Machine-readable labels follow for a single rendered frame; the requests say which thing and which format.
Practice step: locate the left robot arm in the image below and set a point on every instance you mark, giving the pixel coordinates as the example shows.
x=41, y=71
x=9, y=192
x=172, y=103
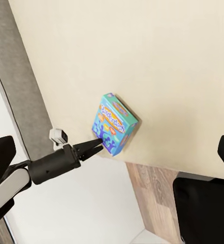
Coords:
x=19, y=177

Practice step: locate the bed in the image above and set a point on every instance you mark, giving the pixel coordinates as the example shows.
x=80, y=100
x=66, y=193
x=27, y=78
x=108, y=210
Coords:
x=162, y=59

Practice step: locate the board game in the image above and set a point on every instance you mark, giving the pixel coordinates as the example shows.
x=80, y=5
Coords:
x=113, y=123

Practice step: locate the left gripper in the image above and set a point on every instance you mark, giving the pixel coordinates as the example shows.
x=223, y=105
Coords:
x=67, y=159

